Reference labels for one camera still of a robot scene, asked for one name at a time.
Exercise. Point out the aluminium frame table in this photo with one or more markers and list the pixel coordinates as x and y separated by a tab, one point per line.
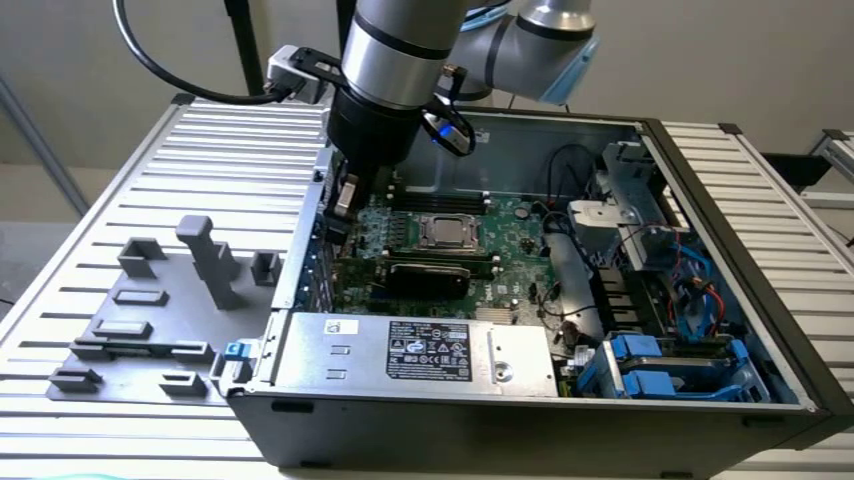
830	170

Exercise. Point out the grey air duct bar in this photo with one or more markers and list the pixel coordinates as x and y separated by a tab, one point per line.
574	285

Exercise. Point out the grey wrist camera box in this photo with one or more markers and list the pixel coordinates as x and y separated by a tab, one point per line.
294	75

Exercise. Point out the black dongle with blue light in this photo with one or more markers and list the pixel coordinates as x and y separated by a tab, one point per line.
449	134

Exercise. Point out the silver chipset heatsink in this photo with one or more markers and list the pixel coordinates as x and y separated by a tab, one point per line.
497	316

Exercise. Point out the black open PC case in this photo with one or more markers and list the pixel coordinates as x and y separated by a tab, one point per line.
508	430

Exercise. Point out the blue case latch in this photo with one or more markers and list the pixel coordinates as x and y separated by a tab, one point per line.
237	350

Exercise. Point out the green motherboard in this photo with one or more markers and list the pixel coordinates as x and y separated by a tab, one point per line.
514	260

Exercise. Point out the CPU in socket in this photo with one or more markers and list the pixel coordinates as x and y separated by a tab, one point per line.
446	233

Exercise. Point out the metal disk cage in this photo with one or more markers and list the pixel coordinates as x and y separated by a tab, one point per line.
628	200

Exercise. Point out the silver power supply unit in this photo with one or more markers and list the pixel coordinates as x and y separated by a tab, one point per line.
374	355

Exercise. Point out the blue disk bay carrier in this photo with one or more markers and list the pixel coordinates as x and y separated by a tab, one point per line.
641	370

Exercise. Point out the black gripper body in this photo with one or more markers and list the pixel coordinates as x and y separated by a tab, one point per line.
370	135

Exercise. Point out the black RAM slot bank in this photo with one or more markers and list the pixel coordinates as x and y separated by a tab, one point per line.
437	199

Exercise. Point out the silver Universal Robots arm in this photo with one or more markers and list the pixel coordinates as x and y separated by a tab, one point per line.
390	55

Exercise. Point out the black stand pole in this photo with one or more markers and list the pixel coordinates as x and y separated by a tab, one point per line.
243	45

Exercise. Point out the grey metal frame leg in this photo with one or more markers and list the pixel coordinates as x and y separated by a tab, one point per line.
41	145

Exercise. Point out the grey parts rack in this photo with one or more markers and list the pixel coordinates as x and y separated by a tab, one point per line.
167	300

